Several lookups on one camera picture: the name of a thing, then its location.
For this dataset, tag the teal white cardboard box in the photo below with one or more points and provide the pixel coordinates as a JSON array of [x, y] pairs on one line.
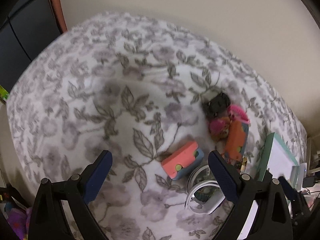
[[277, 159]]

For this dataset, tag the small orange blue toy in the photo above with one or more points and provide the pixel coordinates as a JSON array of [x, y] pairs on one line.
[[183, 161]]

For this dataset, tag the black charger block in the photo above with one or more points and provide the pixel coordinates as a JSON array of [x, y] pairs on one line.
[[309, 182]]

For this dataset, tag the pink brown dog figurine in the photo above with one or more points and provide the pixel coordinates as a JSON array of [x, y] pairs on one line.
[[219, 128]]

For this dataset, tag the orange blue toy car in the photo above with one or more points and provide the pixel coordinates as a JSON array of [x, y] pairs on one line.
[[236, 141]]

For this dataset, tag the pink smart wristband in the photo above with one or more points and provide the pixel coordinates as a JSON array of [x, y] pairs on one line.
[[236, 113]]

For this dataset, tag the colourful clutter pile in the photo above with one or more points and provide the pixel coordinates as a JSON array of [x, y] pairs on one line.
[[15, 214]]

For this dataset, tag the floral grey white blanket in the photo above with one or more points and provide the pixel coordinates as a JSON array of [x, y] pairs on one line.
[[134, 85]]

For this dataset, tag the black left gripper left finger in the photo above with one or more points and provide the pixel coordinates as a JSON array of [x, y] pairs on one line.
[[48, 219]]

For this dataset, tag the dark cabinet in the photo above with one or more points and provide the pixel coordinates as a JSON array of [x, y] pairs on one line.
[[28, 29]]

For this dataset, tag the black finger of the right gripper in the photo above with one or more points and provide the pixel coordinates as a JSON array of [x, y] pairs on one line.
[[302, 216]]

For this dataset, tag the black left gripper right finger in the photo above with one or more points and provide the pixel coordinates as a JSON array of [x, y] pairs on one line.
[[272, 219]]

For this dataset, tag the black toy car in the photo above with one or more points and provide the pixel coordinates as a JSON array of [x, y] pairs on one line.
[[216, 105]]

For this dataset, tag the white power bank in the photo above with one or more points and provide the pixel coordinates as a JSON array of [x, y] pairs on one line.
[[301, 175]]

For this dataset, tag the gold patterned lighter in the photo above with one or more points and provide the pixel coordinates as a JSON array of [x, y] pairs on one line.
[[241, 165]]

